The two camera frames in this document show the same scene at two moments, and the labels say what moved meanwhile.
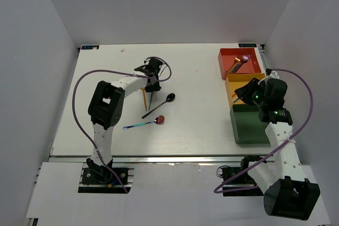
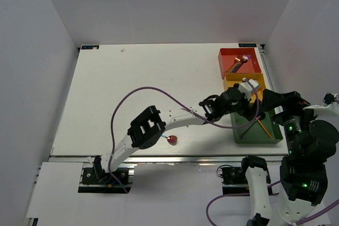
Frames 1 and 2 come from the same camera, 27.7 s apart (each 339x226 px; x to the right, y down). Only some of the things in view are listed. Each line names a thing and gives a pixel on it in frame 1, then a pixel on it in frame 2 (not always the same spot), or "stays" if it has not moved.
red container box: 226,57 stays
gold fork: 237,60 stays
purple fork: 246,57 stays
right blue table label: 247,45 stays
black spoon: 170,97 to 248,129
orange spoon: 144,97 to 263,127
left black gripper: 156,87 to 247,113
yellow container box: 233,81 stays
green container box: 248,128 stays
